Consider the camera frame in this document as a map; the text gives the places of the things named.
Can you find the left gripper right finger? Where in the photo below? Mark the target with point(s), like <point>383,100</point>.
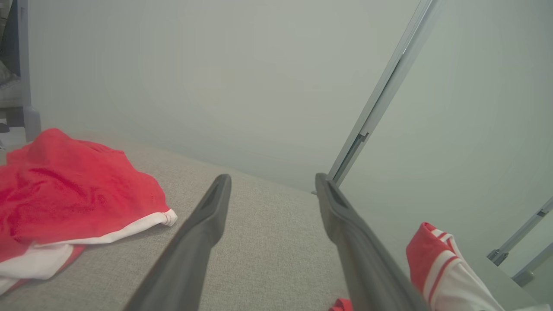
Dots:
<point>367,268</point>

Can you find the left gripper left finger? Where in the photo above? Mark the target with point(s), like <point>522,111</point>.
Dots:
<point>185,259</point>

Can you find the red white basketball jersey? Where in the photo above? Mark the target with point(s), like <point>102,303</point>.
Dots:
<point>432,259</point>

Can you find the red shorts white trim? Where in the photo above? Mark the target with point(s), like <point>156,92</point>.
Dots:
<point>77,194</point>

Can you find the white sneaker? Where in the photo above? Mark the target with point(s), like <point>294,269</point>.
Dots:
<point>8,93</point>

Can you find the grey metal support leg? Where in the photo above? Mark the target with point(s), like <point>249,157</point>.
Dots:
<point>26,65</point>

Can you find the grey partition post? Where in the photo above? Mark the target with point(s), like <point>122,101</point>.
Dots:
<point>497,257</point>
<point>386,88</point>

